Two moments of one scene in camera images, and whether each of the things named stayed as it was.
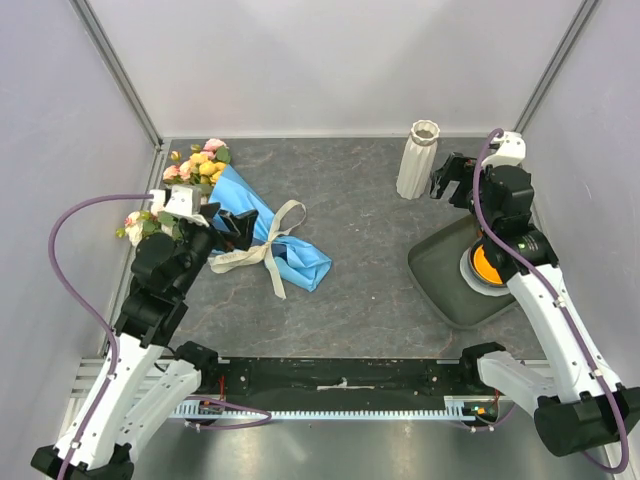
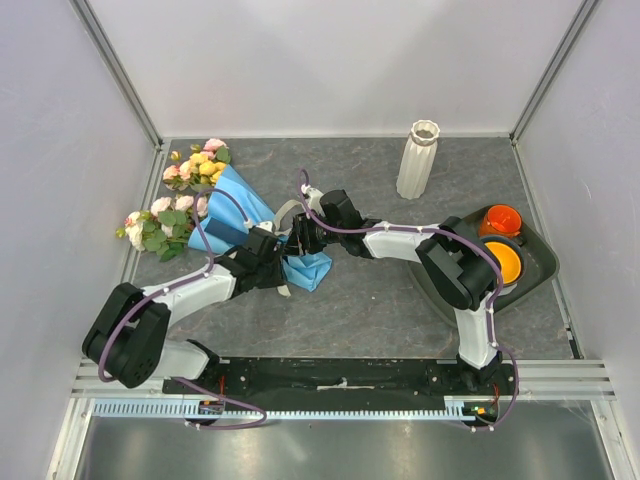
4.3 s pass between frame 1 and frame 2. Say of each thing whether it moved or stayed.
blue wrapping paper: stayed
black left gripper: moved
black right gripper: moved
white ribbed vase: stayed
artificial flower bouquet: stayed
